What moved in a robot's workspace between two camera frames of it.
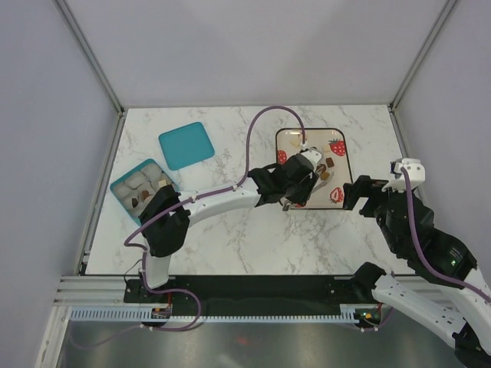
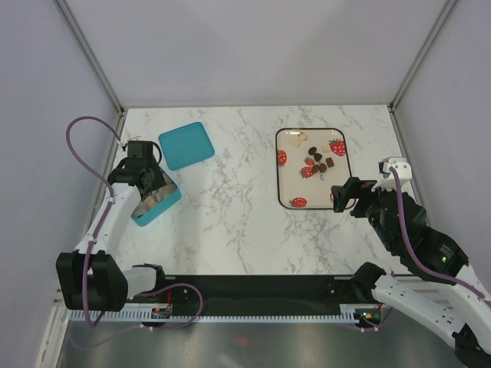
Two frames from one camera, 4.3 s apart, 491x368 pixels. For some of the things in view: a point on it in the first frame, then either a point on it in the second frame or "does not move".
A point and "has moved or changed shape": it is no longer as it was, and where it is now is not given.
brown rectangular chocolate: [330, 162] does not move
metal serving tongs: [320, 182] has moved or changed shape
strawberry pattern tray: [335, 169] does not move
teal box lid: [186, 146] does not move
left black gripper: [308, 183] → [159, 180]
